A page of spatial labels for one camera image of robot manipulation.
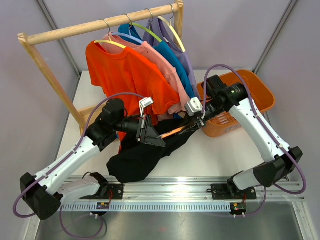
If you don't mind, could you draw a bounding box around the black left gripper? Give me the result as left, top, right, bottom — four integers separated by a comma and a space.
113, 114, 166, 147

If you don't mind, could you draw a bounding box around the orange clothes hanger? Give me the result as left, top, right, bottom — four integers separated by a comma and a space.
159, 125, 191, 139

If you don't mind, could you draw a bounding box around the black t shirt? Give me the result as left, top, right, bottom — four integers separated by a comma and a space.
106, 118, 195, 184

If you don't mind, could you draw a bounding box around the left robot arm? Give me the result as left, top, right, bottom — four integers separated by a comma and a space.
13, 94, 166, 220

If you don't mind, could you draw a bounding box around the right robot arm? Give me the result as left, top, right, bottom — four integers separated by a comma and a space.
181, 75, 303, 198

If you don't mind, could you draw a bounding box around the pink t shirt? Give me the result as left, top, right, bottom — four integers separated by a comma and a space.
100, 33, 197, 122

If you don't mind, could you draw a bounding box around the orange t shirt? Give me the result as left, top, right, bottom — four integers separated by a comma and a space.
85, 39, 182, 151

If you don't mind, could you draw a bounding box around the blue t shirt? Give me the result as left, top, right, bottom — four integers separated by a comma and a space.
117, 23, 197, 121

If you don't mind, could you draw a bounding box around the yellow clothes hanger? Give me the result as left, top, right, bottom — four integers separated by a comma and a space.
94, 18, 126, 49

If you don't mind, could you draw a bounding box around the light blue clothes hanger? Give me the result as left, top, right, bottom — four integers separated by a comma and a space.
108, 13, 143, 45

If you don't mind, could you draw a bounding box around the green clothes hanger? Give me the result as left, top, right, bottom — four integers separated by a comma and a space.
128, 17, 163, 47

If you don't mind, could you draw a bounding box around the cream clothes hanger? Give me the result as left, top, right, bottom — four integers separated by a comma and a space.
157, 3, 186, 53

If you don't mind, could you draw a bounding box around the lavender t shirt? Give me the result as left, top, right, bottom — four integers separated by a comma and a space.
146, 18, 201, 99

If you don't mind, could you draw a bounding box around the orange plastic basket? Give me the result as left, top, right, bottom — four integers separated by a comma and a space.
203, 69, 276, 138

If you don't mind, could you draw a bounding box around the wooden clothes rack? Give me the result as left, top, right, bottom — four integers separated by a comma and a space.
17, 0, 184, 133

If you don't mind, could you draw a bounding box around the wooden tray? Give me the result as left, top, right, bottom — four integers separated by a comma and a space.
79, 106, 103, 126

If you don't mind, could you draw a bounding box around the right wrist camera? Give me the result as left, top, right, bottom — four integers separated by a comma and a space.
184, 97, 203, 118

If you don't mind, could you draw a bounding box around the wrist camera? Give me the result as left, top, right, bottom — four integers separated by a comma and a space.
184, 97, 203, 118
138, 97, 154, 117

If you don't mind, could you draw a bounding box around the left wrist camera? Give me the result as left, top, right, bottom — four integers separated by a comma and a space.
138, 97, 154, 117

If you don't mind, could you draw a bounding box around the aluminium mounting rail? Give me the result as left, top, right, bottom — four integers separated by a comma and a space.
59, 175, 305, 213

